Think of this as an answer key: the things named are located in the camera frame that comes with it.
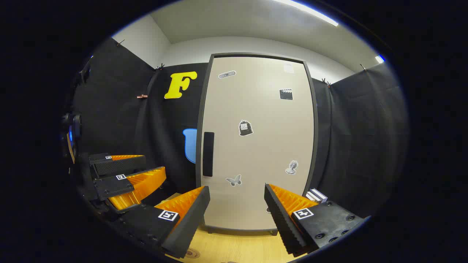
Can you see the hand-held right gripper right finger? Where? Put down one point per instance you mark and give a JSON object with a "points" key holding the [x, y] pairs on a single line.
{"points": [[281, 219]]}

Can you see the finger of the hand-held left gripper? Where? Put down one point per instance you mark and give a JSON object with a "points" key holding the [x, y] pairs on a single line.
{"points": [[117, 166], [113, 186]]}

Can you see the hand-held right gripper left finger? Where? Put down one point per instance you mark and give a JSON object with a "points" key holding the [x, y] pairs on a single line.
{"points": [[190, 219]]}

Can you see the beige cabinet door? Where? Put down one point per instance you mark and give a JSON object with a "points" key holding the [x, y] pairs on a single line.
{"points": [[256, 153]]}

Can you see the grey cabinet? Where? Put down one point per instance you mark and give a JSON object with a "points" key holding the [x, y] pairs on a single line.
{"points": [[199, 120]]}

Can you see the small ceiling light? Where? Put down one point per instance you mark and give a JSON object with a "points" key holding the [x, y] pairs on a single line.
{"points": [[380, 58]]}

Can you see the long ceiling light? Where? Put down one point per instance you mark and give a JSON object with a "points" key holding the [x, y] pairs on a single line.
{"points": [[310, 10]]}

